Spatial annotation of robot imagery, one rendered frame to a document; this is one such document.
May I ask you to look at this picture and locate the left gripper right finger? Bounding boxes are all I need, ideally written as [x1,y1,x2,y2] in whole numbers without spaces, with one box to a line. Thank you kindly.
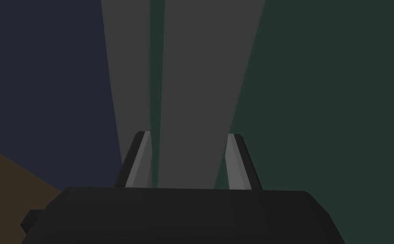
[225,133,264,190]

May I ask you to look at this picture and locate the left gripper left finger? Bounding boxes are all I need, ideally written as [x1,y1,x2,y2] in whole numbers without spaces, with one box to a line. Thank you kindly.
[114,130,153,189]

